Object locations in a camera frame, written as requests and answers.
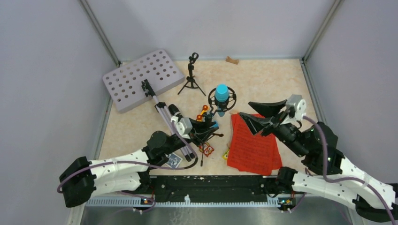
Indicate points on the yellow owl toy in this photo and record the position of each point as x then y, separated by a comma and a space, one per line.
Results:
225, 155

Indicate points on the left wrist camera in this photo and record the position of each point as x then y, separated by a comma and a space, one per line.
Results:
183, 126

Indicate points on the toy brick car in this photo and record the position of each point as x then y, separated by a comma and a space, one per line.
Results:
207, 117

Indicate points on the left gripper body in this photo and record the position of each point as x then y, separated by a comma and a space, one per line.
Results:
195, 138

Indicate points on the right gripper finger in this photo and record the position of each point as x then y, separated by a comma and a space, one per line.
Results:
267, 109
257, 125

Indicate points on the red owl toy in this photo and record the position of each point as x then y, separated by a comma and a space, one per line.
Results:
206, 149

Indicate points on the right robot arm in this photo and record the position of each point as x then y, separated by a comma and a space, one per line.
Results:
333, 176

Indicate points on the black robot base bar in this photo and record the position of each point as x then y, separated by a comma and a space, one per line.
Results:
212, 188

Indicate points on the black microphone tripod stand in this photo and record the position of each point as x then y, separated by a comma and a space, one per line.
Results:
191, 82

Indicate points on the red sheet music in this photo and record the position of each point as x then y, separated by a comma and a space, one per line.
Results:
252, 153

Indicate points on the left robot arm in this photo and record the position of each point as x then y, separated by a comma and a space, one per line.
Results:
85, 179

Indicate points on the blue microphone with tripod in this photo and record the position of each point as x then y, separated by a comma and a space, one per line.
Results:
220, 100

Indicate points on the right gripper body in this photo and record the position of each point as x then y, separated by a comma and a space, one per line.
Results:
278, 120

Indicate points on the wooden wedge block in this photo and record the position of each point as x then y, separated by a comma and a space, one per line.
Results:
231, 60

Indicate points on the blue playing card deck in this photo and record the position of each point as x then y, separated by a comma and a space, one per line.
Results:
174, 160

